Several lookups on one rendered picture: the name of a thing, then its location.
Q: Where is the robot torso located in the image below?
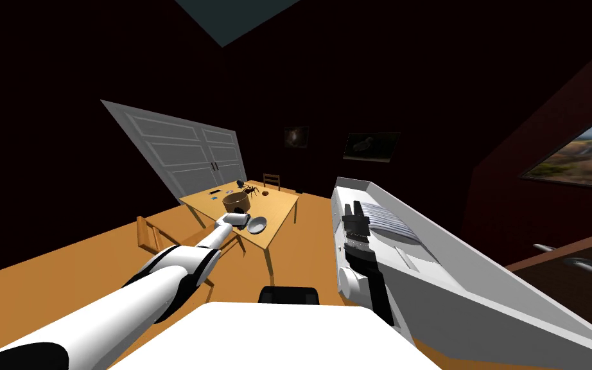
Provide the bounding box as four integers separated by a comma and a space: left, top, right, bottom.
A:
108, 285, 442, 370

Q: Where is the wide dark wall picture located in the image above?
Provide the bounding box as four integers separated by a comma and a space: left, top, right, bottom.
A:
342, 131, 401, 164

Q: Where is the grey bowl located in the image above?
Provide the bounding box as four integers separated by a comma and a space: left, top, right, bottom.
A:
247, 215, 268, 236

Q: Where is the window with landscape view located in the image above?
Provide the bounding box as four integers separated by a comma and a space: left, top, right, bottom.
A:
519, 121, 592, 194

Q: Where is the brown round basket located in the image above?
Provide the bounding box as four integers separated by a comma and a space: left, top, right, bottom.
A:
222, 192, 252, 215

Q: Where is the wooden table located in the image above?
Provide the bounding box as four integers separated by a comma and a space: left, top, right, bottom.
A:
178, 185, 302, 286

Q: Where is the white double door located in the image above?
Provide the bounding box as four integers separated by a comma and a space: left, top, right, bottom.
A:
100, 99, 248, 206

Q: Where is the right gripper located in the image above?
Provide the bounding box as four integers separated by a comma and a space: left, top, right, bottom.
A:
342, 201, 374, 258

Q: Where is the dark brown door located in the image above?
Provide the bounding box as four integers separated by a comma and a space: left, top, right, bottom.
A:
505, 224, 592, 370

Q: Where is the small dark wall picture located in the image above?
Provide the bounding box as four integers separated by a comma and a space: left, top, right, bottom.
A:
283, 125, 310, 150

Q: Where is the white door leaf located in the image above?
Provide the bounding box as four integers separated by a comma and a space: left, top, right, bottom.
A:
330, 177, 592, 370

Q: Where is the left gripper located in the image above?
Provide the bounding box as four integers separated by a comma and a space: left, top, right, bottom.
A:
226, 209, 252, 233

